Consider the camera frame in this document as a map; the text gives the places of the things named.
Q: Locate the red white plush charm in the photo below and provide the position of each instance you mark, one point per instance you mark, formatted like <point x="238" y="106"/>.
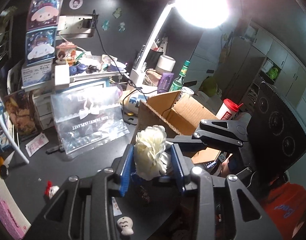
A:
<point x="51" y="189"/>

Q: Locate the blue character storage box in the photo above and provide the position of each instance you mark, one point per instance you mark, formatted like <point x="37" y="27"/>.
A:
<point x="40" y="45"/>

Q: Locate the white fabric flower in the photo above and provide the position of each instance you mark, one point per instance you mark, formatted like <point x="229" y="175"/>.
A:
<point x="150" y="152"/>

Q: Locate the purple card box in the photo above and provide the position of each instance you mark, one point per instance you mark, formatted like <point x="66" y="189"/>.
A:
<point x="165" y="82"/>

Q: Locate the clear plastic zip bag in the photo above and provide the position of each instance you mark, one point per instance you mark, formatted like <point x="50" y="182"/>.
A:
<point x="87" y="117"/>

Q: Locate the pink character storage box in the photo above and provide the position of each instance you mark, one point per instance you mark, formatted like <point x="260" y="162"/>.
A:
<point x="43" y="13"/>

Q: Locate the green glass bottle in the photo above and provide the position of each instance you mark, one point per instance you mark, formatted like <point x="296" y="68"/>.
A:
<point x="177" y="83"/>

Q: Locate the black marker pen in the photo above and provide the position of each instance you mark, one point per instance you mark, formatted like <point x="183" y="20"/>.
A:
<point x="55" y="149"/>

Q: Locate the anime art card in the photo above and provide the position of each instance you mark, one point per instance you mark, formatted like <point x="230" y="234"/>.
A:
<point x="20" y="112"/>

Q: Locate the small white ghost charm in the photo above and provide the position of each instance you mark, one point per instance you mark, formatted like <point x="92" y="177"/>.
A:
<point x="125" y="225"/>

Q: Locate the white wire rack shelf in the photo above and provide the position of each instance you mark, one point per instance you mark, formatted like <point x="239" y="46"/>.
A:
<point x="6" y="25"/>

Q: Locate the white cylinder container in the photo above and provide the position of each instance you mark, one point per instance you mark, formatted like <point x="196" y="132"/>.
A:
<point x="165" y="64"/>

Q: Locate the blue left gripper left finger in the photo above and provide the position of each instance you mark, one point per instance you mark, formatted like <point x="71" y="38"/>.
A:
<point x="124" y="169"/>

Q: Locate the red lidded white cup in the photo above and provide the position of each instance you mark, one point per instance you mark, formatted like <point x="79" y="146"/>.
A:
<point x="228" y="110"/>

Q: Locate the white drawer organizer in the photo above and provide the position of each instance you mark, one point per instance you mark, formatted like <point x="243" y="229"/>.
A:
<point x="43" y="107"/>

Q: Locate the small anime figurine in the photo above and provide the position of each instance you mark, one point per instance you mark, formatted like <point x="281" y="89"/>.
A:
<point x="66" y="53"/>

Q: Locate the brown cardboard box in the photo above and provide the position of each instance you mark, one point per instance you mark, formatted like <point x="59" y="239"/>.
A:
<point x="178" y="114"/>

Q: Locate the white wall socket panel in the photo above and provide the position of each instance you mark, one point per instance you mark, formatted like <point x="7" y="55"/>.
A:
<point x="74" y="26"/>

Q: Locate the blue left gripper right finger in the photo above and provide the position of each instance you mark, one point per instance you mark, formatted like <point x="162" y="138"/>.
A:
<point x="178" y="165"/>

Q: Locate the white pink sachet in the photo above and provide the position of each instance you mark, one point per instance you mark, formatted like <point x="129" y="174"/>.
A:
<point x="37" y="143"/>

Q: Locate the pink PinkDolo box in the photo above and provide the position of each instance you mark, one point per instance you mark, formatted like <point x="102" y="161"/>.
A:
<point x="9" y="222"/>

